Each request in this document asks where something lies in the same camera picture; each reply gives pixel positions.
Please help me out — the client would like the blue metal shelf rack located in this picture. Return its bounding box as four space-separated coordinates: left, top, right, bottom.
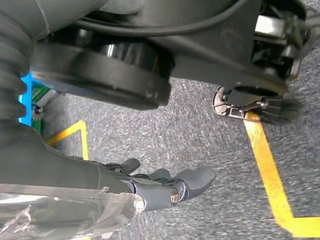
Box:
18 72 33 127

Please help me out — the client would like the clear plastic guard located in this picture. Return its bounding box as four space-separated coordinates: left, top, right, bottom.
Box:
0 183 146 240

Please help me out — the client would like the black leg cable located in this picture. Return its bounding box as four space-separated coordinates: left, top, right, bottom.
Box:
75 0 248 38

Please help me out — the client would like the green plastic crate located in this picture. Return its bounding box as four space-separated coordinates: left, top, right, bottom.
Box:
32 117 43 135
31 84 51 104

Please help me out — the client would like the black robot right foot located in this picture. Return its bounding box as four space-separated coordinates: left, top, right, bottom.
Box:
211 85 302 124

